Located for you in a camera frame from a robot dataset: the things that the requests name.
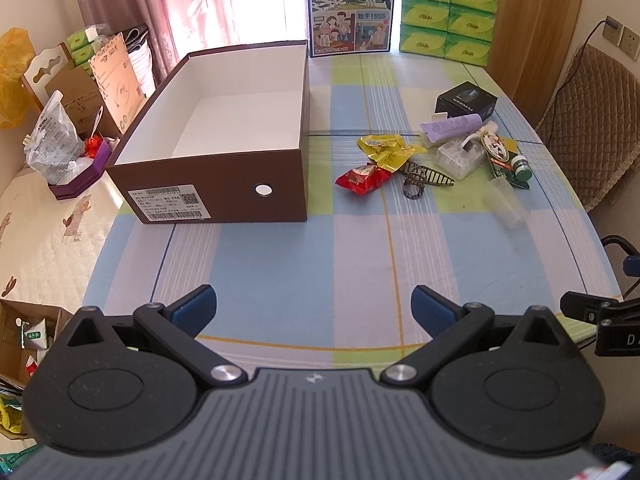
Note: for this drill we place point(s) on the black shaver box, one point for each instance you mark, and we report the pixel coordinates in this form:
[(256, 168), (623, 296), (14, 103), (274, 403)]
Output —
[(466, 99)]

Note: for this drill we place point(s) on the purple gift box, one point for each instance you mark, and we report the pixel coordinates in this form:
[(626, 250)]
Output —
[(91, 169)]

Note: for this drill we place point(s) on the cream hair claw clip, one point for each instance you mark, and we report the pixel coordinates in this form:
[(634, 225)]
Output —
[(431, 132)]

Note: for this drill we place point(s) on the quilted brown chair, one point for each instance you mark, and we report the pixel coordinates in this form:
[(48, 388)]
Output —
[(592, 127)]

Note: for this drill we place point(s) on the wall socket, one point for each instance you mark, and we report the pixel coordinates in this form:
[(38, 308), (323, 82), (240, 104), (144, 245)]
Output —
[(621, 37)]

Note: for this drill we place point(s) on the small open cardboard box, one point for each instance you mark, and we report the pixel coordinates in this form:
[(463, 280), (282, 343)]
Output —
[(27, 333)]

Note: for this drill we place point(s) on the yellow snack packet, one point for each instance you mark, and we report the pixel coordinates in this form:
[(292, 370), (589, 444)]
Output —
[(388, 151)]

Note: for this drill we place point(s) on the blue milk carton box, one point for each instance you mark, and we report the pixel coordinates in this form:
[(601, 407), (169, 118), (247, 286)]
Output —
[(338, 27)]

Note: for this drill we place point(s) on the yellow plastic bag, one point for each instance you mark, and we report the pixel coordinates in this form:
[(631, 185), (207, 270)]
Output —
[(16, 54)]

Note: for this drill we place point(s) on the white handled brush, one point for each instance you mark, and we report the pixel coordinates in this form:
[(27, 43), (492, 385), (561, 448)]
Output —
[(490, 127)]

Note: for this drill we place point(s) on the cream embroidered cloth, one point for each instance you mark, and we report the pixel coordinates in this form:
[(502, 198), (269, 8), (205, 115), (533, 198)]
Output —
[(49, 247)]

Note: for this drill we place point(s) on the purple cream tube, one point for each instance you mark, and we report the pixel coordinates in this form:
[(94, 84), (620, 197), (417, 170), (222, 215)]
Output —
[(456, 126)]

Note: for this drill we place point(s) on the green tissue pack stack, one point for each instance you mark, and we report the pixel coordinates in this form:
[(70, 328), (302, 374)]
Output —
[(456, 30)]

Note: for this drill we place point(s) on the brown cardboard carton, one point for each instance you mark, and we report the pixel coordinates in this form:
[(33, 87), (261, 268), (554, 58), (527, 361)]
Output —
[(97, 80)]

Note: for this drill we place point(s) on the leopard print hair claw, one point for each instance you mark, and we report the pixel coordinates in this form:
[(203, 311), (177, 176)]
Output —
[(417, 178)]

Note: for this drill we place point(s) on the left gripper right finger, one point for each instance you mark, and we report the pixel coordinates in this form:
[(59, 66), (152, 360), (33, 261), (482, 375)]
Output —
[(453, 329)]

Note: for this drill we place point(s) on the pink curtain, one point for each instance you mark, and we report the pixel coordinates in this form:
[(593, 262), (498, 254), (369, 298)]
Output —
[(178, 27)]

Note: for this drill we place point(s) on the brown cardboard storage box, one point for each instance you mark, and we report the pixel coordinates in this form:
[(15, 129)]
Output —
[(222, 139)]

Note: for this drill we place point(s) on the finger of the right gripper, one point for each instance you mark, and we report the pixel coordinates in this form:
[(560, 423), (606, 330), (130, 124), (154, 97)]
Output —
[(584, 307)]

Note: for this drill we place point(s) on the clear floss pick box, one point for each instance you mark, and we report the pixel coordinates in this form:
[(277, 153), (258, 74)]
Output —
[(459, 161)]

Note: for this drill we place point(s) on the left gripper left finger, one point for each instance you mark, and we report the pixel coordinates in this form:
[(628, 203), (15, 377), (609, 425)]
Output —
[(172, 331)]

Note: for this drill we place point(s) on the red candy packet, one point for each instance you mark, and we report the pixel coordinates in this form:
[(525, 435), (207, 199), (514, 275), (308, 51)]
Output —
[(364, 179)]

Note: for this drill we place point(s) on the green ointment blister card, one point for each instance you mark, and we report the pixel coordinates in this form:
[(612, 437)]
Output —
[(506, 164)]

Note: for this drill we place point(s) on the clear plastic cup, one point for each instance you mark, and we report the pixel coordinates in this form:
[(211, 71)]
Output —
[(500, 198)]

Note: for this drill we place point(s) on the white plastic bag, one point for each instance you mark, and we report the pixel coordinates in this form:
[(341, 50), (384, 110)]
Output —
[(54, 147)]

